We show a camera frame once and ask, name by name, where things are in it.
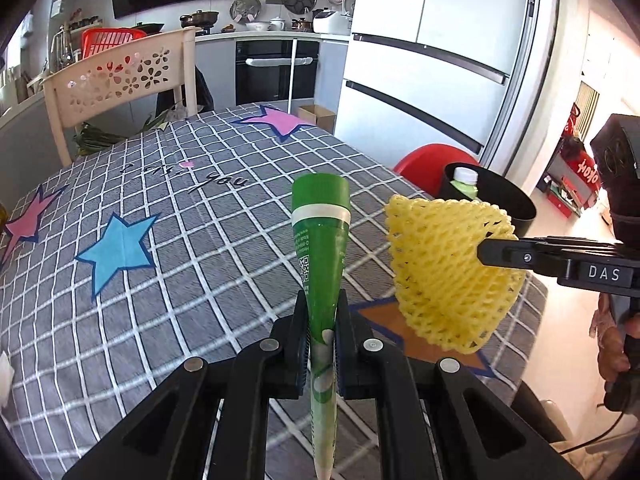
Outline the cardboard box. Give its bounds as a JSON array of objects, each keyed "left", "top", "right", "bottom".
[{"left": 297, "top": 104, "right": 336, "bottom": 133}]

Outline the green cone wrapper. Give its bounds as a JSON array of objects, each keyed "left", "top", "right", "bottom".
[{"left": 292, "top": 174, "right": 352, "bottom": 479}]

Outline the black built-in oven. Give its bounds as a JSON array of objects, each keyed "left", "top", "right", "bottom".
[{"left": 235, "top": 40, "right": 320, "bottom": 105}]

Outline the black trash bin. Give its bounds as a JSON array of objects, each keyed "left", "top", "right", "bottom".
[{"left": 436, "top": 162, "right": 537, "bottom": 238}]

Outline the green label drink bottle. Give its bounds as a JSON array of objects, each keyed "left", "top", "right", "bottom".
[{"left": 451, "top": 166, "right": 478, "bottom": 200}]

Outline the grey checkered tablecloth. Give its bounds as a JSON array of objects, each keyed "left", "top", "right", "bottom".
[{"left": 1, "top": 104, "right": 418, "bottom": 479}]

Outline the white refrigerator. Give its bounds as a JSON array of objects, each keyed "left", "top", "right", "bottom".
[{"left": 335, "top": 0, "right": 537, "bottom": 167}]

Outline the white rice cooker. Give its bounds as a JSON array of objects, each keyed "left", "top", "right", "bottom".
[{"left": 312, "top": 9, "right": 352, "bottom": 36}]

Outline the black cooking pot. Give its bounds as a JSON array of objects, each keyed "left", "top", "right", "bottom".
[{"left": 180, "top": 10, "right": 219, "bottom": 29}]

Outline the yellow foam fruit net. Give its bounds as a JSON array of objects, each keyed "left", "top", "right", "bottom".
[{"left": 385, "top": 194, "right": 526, "bottom": 354}]

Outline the white mop handle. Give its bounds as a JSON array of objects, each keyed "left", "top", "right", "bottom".
[{"left": 286, "top": 38, "right": 298, "bottom": 114}]

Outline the person's hand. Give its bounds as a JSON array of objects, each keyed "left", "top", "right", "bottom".
[{"left": 589, "top": 294, "right": 640, "bottom": 382}]

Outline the white crumpled tissue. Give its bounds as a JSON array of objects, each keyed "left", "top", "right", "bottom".
[{"left": 0, "top": 351, "right": 15, "bottom": 408}]

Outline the red round stool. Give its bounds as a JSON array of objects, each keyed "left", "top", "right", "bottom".
[{"left": 394, "top": 143, "right": 477, "bottom": 197}]

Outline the beige perforated chair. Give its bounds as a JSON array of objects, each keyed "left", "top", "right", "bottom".
[{"left": 43, "top": 27, "right": 198, "bottom": 167}]

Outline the red plastic basket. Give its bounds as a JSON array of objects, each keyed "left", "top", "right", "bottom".
[{"left": 81, "top": 27, "right": 146, "bottom": 58}]

